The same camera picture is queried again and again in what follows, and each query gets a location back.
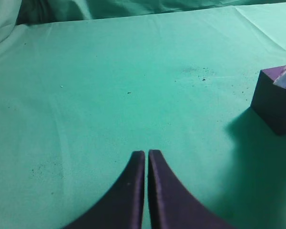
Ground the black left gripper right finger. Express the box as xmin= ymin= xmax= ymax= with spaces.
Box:
xmin=148 ymin=150 xmax=233 ymax=229

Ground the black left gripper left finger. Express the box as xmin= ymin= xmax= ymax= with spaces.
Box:
xmin=65 ymin=151 xmax=145 ymax=229

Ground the dark purple cube block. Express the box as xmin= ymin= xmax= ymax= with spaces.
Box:
xmin=250 ymin=66 xmax=286 ymax=135

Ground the green table cloth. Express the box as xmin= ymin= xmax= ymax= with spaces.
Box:
xmin=0 ymin=3 xmax=286 ymax=229

